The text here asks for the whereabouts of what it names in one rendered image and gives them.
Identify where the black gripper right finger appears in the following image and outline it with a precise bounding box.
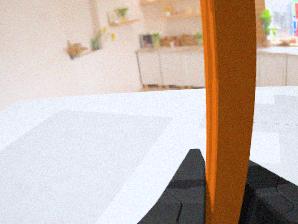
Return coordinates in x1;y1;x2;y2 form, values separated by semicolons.
238;160;298;224

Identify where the orange handle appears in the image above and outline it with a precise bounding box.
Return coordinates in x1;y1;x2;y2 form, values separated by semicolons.
201;0;257;224

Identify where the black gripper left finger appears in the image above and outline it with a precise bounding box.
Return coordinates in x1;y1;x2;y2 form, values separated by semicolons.
137;148;206;224

